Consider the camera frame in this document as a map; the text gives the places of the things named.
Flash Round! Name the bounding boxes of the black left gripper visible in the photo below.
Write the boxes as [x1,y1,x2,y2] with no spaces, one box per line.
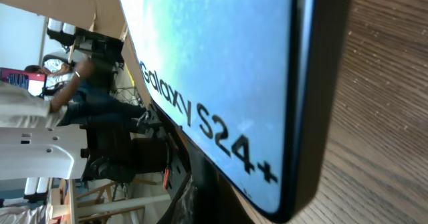
[140,106,191,197]

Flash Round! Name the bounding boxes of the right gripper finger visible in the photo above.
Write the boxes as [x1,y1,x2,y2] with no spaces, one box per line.
[158,150,253,224]

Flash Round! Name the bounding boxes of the Samsung Galaxy smartphone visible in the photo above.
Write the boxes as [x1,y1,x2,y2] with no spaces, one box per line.
[120,0,351,223]

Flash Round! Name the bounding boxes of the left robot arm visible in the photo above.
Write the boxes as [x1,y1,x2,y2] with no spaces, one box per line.
[1,111,191,197]

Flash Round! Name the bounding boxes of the person in background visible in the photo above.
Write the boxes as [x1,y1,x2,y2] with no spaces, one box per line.
[25,59,150,132]

